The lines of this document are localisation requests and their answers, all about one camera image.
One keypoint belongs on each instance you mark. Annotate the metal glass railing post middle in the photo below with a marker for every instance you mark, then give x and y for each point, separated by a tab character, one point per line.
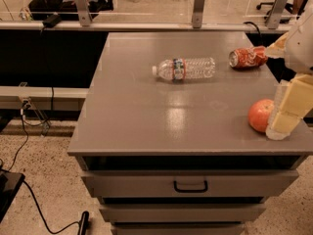
197	13

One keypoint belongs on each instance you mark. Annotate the black plug on floor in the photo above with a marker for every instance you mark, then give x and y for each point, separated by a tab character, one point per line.
83	223

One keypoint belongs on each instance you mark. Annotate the metal glass railing post left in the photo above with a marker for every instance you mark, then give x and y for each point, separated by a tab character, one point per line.
83	12

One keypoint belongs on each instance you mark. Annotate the black power adapter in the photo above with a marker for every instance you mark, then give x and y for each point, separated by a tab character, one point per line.
52	21

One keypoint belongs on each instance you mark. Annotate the black box on floor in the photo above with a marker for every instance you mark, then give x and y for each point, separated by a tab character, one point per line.
10	184

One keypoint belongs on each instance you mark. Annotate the bottom grey drawer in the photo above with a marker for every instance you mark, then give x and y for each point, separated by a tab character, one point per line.
177	229

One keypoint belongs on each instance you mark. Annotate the wall power outlet box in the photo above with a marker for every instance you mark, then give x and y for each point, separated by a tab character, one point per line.
26	104

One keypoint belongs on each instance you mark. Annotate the crushed orange soda can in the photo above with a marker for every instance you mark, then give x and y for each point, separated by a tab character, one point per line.
251	57

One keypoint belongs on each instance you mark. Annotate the middle grey drawer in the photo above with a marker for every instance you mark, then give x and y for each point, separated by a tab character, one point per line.
145	213

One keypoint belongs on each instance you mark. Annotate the top grey drawer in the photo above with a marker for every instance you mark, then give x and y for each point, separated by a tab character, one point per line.
187	183

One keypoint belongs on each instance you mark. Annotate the grey drawer cabinet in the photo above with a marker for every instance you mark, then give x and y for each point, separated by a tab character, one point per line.
133	120

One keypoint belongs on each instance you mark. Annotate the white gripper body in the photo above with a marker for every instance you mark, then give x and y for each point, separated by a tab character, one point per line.
301	49

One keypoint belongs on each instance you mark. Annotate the red apple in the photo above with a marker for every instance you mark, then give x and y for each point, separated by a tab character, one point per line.
259	113

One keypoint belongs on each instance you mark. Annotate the metal glass railing post right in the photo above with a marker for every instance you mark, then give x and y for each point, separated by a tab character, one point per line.
274	17

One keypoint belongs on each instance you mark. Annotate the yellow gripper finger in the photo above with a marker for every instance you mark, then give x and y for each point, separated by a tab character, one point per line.
292	102
277	49

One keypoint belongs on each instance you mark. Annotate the grey drawer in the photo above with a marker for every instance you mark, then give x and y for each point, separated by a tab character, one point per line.
145	213
177	229
187	183

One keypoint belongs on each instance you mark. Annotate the black office chair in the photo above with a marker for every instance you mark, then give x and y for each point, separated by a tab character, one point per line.
283	2

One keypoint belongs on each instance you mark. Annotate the seated person in background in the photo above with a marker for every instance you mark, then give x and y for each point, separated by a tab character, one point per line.
67	9

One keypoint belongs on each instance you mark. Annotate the metal glass railing post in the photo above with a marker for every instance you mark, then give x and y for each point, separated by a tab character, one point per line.
197	13
83	12
274	17

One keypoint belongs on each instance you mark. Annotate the clear plastic water bottle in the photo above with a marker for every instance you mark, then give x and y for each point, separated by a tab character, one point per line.
182	69

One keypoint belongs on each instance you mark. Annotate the black drawer handle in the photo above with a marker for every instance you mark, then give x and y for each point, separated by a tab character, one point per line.
190	188

